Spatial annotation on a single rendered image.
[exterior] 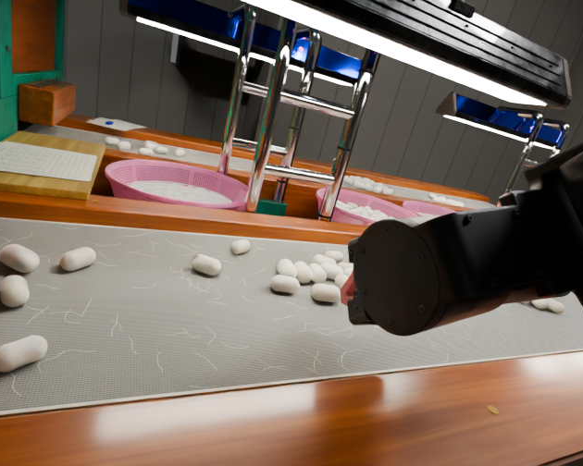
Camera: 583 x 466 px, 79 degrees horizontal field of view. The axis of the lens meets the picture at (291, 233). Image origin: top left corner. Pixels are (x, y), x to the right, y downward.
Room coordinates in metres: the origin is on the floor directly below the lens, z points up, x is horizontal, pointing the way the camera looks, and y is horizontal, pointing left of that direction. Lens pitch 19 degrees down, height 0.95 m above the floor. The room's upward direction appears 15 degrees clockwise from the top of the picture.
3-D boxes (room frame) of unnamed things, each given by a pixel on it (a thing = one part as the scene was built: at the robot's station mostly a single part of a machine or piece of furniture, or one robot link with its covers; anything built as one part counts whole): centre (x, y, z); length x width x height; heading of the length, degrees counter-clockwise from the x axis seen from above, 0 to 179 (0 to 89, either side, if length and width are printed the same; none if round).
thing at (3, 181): (0.56, 0.42, 0.77); 0.33 x 0.15 x 0.01; 27
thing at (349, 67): (0.98, 0.20, 1.08); 0.62 x 0.08 x 0.07; 117
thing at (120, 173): (0.66, 0.22, 0.72); 0.27 x 0.27 x 0.10
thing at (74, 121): (1.42, -0.06, 0.67); 1.81 x 0.12 x 0.19; 117
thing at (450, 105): (1.43, -0.66, 1.08); 0.62 x 0.08 x 0.07; 117
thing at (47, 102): (0.84, 0.62, 0.83); 0.30 x 0.06 x 0.07; 27
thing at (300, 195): (1.08, -0.24, 0.71); 1.81 x 0.05 x 0.11; 117
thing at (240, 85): (0.91, 0.16, 0.90); 0.20 x 0.19 x 0.45; 117
